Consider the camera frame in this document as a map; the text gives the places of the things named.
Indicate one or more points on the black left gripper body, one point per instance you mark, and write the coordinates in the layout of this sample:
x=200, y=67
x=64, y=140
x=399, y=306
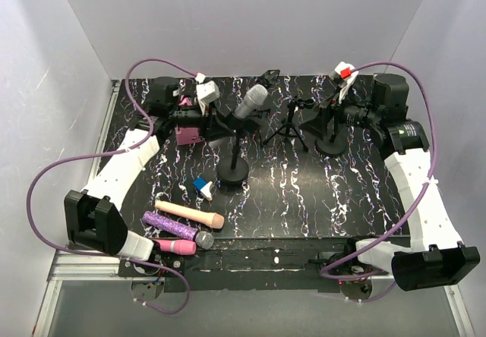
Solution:
x=190, y=118

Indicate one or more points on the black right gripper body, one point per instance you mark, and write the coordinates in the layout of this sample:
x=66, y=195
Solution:
x=364, y=115

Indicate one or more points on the black round-base stand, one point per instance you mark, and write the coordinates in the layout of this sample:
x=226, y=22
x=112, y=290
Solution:
x=234, y=171
x=334, y=143

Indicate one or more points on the black tripod microphone stand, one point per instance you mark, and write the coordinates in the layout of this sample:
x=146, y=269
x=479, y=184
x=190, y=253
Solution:
x=288, y=130

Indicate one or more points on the silver microphone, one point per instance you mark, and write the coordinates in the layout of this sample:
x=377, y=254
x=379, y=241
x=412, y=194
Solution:
x=253, y=100

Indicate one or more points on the black tripod shock-mount stand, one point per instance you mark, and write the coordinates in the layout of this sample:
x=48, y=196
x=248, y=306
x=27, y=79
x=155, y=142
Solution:
x=268, y=79

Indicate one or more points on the beige microphone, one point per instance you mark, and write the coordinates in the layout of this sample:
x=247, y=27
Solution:
x=211, y=220

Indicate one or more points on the purple glitter microphone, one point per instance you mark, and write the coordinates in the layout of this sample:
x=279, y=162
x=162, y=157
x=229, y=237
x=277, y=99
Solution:
x=202, y=239

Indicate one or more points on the pink plastic microphone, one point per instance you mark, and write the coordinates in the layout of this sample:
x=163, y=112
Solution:
x=181, y=247

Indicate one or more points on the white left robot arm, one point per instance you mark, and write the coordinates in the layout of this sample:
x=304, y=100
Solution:
x=92, y=215

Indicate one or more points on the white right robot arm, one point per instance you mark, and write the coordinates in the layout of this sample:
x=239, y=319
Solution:
x=437, y=255

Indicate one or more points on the pink wedge-shaped box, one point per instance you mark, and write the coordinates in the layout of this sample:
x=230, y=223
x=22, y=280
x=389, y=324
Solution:
x=187, y=136

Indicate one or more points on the blue and white small block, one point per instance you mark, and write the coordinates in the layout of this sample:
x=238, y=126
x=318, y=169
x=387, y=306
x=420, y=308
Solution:
x=204, y=188

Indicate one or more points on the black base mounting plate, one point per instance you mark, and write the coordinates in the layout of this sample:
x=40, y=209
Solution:
x=263, y=264

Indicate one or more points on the aluminium frame rail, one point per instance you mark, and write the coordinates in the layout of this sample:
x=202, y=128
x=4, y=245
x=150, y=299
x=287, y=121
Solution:
x=290, y=193

